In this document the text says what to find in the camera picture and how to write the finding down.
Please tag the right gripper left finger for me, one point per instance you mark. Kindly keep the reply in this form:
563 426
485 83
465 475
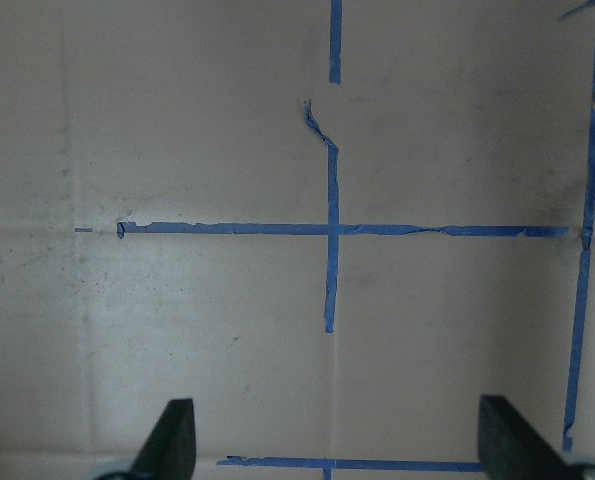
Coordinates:
169 452

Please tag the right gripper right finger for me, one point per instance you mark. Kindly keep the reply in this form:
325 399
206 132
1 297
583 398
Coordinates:
509 447

